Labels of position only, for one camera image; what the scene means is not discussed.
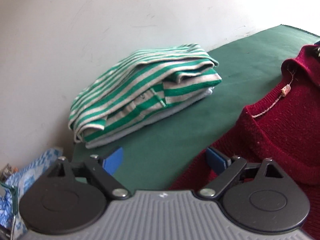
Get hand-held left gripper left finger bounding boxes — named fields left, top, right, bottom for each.
left=46, top=147, right=132, bottom=201

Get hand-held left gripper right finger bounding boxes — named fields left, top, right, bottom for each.
left=197, top=147, right=285, bottom=201

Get dark red knit sweater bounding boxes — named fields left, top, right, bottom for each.
left=169, top=44, right=320, bottom=239

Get green striped folded shirt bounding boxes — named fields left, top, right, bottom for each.
left=68, top=44, right=222, bottom=143

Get green felt table cover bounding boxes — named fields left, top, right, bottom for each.
left=71, top=24, right=320, bottom=190

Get blue white patterned towel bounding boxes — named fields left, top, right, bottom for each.
left=0, top=148, right=63, bottom=235

